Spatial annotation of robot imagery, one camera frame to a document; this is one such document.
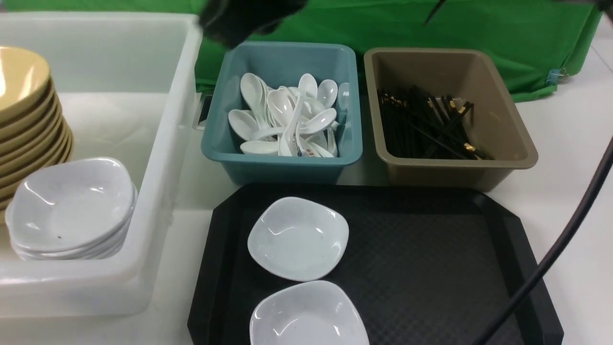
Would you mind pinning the white square dish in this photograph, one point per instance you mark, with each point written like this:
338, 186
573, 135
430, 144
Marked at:
298, 239
310, 313

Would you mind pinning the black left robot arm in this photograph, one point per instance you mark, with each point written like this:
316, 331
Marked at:
231, 22

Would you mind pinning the pile of white spoons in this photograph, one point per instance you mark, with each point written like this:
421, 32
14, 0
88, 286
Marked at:
299, 121

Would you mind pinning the teal plastic spoon bin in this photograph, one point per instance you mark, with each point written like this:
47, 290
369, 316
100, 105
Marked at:
281, 64

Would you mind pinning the pile of black chopsticks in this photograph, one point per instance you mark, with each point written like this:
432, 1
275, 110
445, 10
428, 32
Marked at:
418, 125

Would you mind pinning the black serving tray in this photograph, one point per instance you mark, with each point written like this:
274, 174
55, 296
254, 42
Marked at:
424, 266

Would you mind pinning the brown plastic chopstick bin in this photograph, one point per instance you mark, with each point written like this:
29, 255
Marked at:
495, 126

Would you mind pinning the white plastic tub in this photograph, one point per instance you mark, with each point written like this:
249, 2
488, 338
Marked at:
126, 82

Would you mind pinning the stack of white dishes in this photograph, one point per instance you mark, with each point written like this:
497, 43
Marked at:
80, 210

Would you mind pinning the green backdrop cloth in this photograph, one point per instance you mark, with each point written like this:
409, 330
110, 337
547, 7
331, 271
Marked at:
526, 39

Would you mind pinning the blue binder clip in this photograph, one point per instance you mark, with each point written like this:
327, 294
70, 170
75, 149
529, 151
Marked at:
557, 76

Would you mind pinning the stack of tan bowls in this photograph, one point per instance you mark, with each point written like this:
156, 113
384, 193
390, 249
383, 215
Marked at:
33, 131

